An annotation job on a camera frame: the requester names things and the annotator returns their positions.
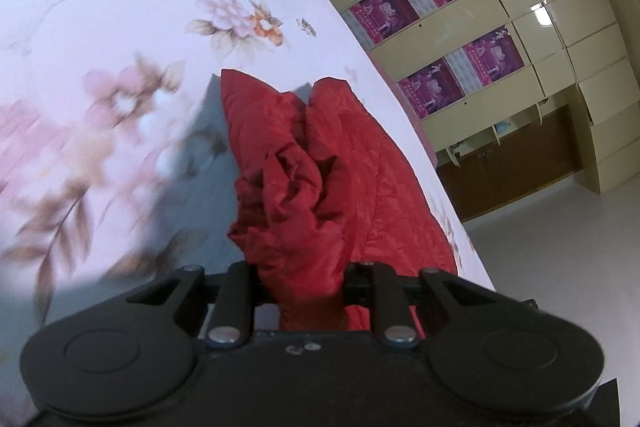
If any brown wooden door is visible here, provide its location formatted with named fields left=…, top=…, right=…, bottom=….
left=436, top=106, right=582, bottom=222

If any white floral bed sheet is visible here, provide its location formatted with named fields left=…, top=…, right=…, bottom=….
left=1, top=0, right=490, bottom=426

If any cream wardrobe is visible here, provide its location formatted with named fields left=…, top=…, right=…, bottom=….
left=330, top=0, right=639, bottom=193

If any lower left purple poster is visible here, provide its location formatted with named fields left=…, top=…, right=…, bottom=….
left=398, top=58, right=464, bottom=119

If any red puffer jacket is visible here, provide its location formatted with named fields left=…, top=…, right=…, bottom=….
left=220, top=69, right=456, bottom=331

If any lower right purple poster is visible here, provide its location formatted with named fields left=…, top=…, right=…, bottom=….
left=445, top=26, right=525, bottom=95

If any upper left purple poster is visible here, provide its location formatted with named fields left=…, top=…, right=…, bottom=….
left=341, top=0, right=419, bottom=51

